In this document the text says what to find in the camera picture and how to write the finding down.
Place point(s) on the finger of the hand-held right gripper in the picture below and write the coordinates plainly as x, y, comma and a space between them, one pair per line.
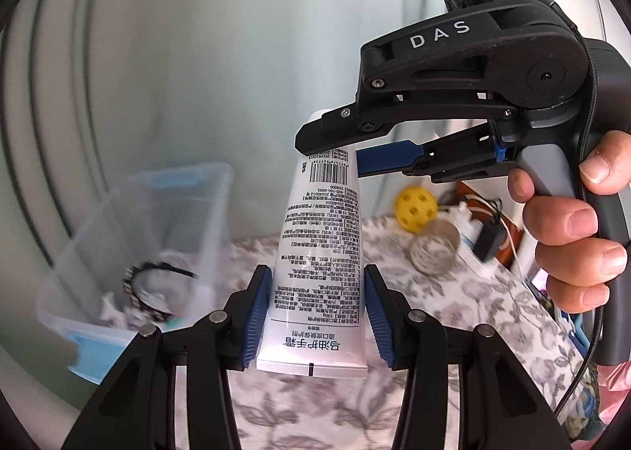
384, 159
335, 127

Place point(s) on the yellow perforated ball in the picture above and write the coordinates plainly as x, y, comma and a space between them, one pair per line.
415, 208

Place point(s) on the white hand cream tube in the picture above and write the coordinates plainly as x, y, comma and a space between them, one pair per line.
320, 257

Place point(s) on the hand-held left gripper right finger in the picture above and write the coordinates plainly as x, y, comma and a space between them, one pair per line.
379, 319

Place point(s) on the pink cloth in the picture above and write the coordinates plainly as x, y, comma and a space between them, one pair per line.
616, 405

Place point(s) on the black beaded headband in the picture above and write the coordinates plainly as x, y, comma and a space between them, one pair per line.
148, 277

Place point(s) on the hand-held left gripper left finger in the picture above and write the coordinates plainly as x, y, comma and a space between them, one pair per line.
256, 319

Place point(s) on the pale green curtain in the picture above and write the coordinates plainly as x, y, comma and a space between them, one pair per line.
172, 60

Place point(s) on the floral tablecloth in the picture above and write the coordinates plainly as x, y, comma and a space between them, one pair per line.
493, 331

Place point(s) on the clear plastic storage box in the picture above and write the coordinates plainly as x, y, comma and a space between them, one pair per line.
113, 238

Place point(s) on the person's right hand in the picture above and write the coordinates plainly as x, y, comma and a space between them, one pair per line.
562, 228

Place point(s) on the black power adapter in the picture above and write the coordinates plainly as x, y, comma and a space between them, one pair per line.
490, 240

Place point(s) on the round metal tin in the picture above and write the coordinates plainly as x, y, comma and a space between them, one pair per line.
434, 250

